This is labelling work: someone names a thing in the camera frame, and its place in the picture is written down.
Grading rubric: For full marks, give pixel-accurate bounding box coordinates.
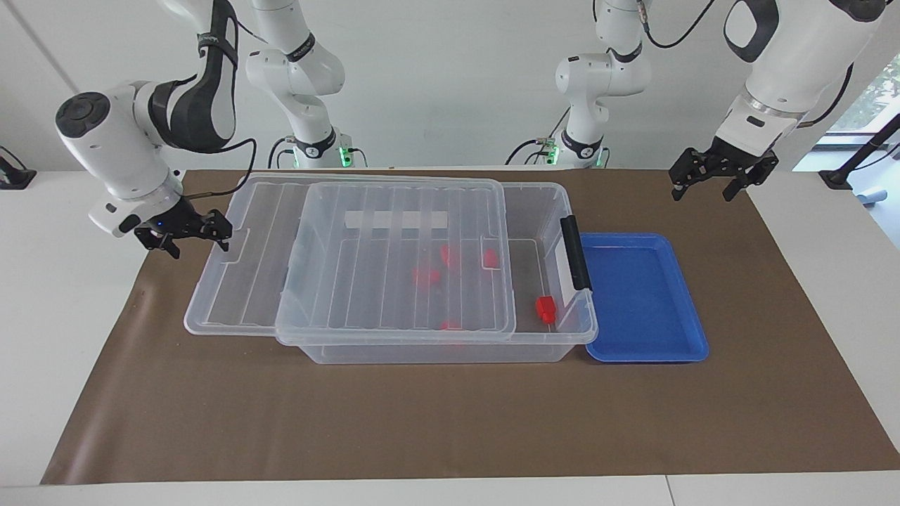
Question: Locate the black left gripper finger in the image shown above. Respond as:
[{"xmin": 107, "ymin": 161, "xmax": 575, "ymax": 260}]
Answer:
[
  {"xmin": 723, "ymin": 151, "xmax": 780, "ymax": 202},
  {"xmin": 669, "ymin": 148, "xmax": 711, "ymax": 202}
]

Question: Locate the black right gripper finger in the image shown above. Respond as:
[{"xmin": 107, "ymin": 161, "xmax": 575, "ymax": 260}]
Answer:
[
  {"xmin": 200, "ymin": 209, "xmax": 233, "ymax": 252},
  {"xmin": 135, "ymin": 228, "xmax": 180, "ymax": 259}
]

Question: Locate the clear ribbed plastic lid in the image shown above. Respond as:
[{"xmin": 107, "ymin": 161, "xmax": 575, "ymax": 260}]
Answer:
[{"xmin": 184, "ymin": 172, "xmax": 518, "ymax": 345}]

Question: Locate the blue plastic tray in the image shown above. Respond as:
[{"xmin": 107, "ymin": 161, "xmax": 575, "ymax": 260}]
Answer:
[{"xmin": 580, "ymin": 233, "xmax": 709, "ymax": 364}]

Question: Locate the clear plastic storage box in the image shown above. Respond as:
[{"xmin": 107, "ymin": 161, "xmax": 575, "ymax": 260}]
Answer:
[{"xmin": 276, "ymin": 179, "xmax": 598, "ymax": 365}]

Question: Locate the black angled stand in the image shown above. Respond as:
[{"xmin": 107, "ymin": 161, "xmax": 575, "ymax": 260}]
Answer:
[{"xmin": 819, "ymin": 112, "xmax": 900, "ymax": 190}]

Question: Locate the window with greenery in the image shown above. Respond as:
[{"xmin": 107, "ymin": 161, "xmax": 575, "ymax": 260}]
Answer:
[{"xmin": 826, "ymin": 53, "xmax": 900, "ymax": 134}]

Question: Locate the brown paper table mat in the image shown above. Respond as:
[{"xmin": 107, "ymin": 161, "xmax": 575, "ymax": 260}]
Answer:
[{"xmin": 41, "ymin": 169, "xmax": 900, "ymax": 486}]

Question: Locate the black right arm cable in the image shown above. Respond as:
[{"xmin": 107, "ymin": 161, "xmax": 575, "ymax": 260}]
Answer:
[{"xmin": 184, "ymin": 0, "xmax": 275, "ymax": 197}]

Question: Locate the black base cable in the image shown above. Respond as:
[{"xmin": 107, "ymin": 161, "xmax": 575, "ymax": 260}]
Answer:
[
  {"xmin": 506, "ymin": 105, "xmax": 565, "ymax": 167},
  {"xmin": 269, "ymin": 136, "xmax": 297, "ymax": 169}
]

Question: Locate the black box latch handle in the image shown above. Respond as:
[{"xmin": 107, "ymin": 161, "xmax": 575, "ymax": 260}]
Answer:
[{"xmin": 560, "ymin": 215, "xmax": 593, "ymax": 292}]

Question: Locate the black clamp mount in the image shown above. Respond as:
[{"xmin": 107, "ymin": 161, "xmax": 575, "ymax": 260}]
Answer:
[{"xmin": 0, "ymin": 146, "xmax": 37, "ymax": 190}]

